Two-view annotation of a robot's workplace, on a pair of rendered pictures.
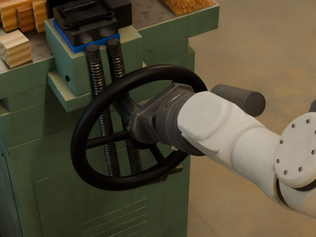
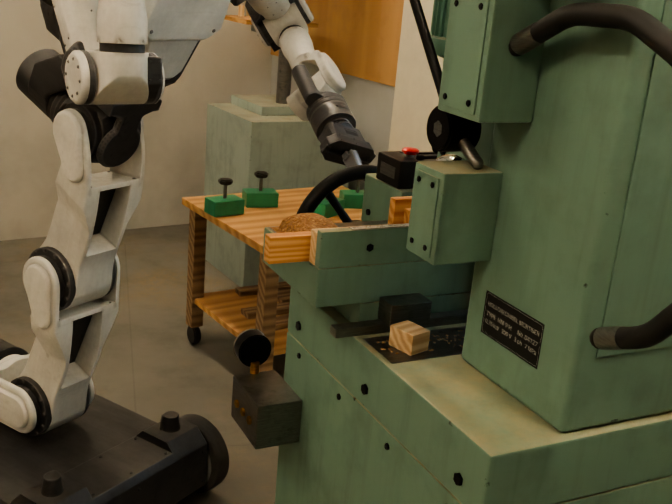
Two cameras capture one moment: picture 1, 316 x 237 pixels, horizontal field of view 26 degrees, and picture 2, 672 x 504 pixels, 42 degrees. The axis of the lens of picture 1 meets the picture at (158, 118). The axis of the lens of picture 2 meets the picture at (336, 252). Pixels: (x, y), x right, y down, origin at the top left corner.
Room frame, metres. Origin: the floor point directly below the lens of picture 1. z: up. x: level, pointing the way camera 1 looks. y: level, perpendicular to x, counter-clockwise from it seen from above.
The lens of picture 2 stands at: (2.56, 0.01, 1.31)
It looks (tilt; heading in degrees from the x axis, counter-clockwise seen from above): 18 degrees down; 181
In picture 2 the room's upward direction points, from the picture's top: 5 degrees clockwise
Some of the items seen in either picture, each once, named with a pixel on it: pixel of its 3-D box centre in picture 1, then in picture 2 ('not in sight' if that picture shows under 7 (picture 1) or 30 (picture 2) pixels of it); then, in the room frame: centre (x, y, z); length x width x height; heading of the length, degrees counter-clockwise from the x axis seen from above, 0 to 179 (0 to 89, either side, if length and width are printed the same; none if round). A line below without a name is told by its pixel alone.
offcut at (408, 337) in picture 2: not in sight; (409, 337); (1.41, 0.11, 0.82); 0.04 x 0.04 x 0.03; 44
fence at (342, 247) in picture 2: not in sight; (490, 237); (1.24, 0.23, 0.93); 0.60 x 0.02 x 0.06; 118
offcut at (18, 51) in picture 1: (14, 48); not in sight; (1.03, 0.27, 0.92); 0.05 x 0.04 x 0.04; 126
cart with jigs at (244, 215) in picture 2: not in sight; (302, 270); (-0.23, -0.13, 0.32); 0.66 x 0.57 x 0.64; 126
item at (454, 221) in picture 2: not in sight; (452, 211); (1.46, 0.14, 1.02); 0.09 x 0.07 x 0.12; 118
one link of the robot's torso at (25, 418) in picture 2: not in sight; (36, 390); (0.69, -0.70, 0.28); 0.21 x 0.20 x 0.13; 58
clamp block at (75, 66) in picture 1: (93, 47); (414, 205); (1.04, 0.12, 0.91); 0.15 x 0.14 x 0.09; 118
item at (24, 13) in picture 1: (56, 9); not in sight; (1.15, 0.20, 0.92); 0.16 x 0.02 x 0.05; 118
